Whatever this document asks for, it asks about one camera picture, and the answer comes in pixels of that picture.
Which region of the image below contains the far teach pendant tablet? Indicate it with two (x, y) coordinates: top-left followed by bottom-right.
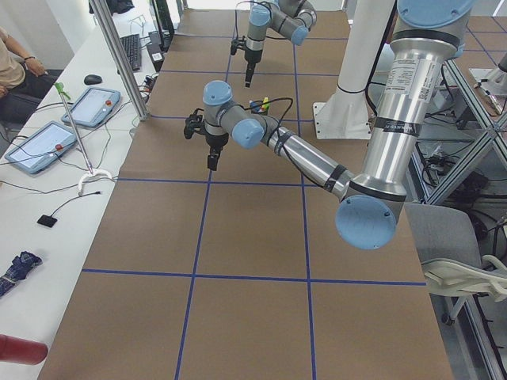
(71, 87), (120, 128)

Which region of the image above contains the grabber stick tool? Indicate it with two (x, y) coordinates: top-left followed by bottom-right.
(54, 82), (113, 196)

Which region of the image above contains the teach pendant tablet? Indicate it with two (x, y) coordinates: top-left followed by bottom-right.
(6, 121), (77, 174)
(71, 87), (120, 128)

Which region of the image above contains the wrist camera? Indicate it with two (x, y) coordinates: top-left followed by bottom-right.
(230, 36), (246, 55)
(184, 109), (205, 139)

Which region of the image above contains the red cylinder bottle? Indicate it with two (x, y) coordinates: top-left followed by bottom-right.
(1, 334), (48, 365)

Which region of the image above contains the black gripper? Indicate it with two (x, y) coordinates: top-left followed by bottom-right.
(245, 49), (262, 87)
(205, 133), (229, 171)

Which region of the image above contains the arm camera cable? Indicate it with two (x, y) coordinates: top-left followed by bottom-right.
(233, 0), (278, 40)
(196, 97), (345, 187)

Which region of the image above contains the blue highlighter pen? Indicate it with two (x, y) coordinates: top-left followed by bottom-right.
(250, 101), (261, 113)

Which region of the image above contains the black computer mouse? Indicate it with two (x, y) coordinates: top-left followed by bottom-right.
(83, 74), (102, 86)

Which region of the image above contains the near teach pendant tablet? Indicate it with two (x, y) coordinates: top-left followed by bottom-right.
(6, 121), (77, 174)

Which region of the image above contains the small black pad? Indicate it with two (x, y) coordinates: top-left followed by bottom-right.
(36, 215), (58, 228)

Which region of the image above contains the seated person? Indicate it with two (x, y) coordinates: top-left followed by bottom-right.
(1, 28), (57, 124)

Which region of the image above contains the aluminium frame post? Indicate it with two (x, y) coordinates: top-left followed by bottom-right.
(90, 0), (148, 121)

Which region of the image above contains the folded blue umbrella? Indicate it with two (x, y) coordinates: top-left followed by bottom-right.
(1, 251), (43, 297)

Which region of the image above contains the black keyboard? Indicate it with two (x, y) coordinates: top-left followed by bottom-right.
(120, 34), (142, 71)

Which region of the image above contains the grey office chair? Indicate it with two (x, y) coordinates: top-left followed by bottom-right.
(402, 203), (507, 326)

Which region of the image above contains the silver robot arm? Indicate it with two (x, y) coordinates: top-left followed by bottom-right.
(238, 1), (317, 88)
(194, 1), (473, 249)

